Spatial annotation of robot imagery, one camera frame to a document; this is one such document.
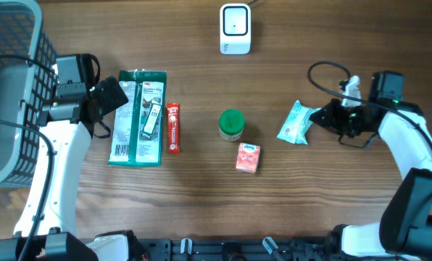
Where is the teal wet wipes pack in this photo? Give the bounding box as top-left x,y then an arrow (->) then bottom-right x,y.
277,100 -> 320,145

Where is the green white gloves package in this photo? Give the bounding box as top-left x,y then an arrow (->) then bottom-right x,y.
108,70 -> 167,167

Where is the green white balm box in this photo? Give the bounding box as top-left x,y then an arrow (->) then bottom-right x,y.
141,103 -> 162,140

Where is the red coffee stick sachet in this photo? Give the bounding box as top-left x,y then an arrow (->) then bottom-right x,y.
167,103 -> 180,154

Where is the red white tissue pack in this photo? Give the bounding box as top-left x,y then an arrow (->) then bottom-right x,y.
236,143 -> 261,174

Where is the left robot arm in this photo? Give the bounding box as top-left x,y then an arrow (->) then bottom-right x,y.
0,54 -> 129,260

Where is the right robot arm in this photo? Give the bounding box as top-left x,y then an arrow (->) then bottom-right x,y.
311,71 -> 432,260

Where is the white barcode scanner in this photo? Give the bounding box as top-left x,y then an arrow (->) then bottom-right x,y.
220,3 -> 252,55

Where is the grey plastic mesh basket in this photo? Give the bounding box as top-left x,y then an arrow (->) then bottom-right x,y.
0,0 -> 57,188

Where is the black left camera cable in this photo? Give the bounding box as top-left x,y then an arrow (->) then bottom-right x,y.
0,54 -> 57,261

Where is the black camera cable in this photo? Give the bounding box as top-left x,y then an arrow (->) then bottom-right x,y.
307,60 -> 432,261
0,54 -> 57,261

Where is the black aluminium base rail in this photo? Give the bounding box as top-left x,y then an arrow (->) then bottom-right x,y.
138,238 -> 333,261

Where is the black right camera cable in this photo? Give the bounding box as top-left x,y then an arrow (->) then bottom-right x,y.
307,60 -> 432,261

